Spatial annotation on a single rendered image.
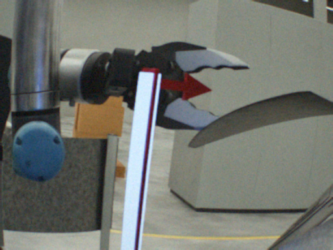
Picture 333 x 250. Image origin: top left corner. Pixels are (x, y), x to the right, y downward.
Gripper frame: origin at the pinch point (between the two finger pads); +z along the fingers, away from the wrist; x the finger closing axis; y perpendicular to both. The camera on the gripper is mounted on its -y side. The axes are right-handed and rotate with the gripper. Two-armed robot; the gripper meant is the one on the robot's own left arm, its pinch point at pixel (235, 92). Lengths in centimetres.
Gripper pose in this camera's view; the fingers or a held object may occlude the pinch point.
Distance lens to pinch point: 82.9
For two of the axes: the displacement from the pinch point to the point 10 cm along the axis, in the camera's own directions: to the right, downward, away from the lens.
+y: 3.8, 1.3, 9.2
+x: -1.8, 9.8, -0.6
